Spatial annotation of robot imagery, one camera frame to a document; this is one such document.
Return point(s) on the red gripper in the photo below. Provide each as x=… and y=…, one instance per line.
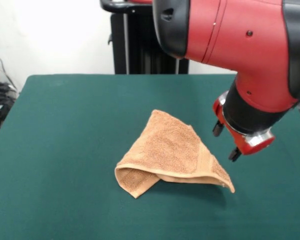
x=255, y=147

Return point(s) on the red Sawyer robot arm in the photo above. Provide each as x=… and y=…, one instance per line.
x=240, y=37

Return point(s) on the black equipment pile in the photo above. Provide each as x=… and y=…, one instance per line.
x=0, y=100

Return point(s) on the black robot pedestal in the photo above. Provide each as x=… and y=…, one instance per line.
x=140, y=50

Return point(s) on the dark green table cloth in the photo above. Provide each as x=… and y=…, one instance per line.
x=65, y=150

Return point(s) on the tan terry towel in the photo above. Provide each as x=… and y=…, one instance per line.
x=165, y=150

